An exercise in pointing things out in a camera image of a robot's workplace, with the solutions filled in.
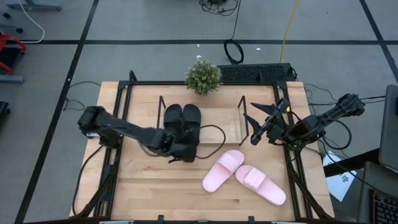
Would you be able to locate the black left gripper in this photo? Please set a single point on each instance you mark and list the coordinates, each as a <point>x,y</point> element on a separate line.
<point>183,152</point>

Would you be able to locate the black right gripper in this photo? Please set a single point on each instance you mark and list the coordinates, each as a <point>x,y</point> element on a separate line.
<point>276,130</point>

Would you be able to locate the black rubber slide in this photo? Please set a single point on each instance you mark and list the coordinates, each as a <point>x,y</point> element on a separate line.
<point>173,116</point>
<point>191,116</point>

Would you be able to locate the pink rubber slide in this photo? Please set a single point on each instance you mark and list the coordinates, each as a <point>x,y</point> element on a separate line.
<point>261,185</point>
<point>222,169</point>

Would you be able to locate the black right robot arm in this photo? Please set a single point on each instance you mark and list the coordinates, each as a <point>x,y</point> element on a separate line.
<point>329,115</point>

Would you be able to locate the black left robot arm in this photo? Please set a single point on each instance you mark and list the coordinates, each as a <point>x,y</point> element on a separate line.
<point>124,127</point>

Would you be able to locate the yellow tag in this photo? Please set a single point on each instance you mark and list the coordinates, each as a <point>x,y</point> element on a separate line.
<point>288,109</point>

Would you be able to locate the black perforated computer case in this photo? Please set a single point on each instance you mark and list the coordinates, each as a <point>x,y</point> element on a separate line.
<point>248,73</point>

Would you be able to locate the green potted plant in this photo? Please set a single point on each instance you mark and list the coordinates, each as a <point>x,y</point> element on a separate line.
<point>203,77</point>

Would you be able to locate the black desk beam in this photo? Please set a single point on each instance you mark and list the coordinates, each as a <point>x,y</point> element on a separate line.
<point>351,163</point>

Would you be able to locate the white printed paper sheet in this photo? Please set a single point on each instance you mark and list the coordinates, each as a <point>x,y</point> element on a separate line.
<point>339,183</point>

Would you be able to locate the grey monitor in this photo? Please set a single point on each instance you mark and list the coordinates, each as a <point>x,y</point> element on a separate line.
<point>390,130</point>

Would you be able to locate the grey metal stand foot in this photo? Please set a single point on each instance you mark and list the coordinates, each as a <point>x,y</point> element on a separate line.
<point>12,79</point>
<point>34,4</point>

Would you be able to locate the black chair base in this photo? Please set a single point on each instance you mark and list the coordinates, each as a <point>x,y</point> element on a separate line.
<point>3,110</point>

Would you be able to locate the black caster wheel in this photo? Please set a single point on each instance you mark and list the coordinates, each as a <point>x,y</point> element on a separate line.
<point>6,15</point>
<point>19,30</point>

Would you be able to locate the red and black cart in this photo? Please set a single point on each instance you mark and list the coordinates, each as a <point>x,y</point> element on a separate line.
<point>14,39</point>

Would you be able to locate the wooden shelf with black frame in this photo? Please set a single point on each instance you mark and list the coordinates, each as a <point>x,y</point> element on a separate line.
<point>217,119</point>

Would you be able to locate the black metal table frame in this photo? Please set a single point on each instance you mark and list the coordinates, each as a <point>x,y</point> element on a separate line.
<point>155,83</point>

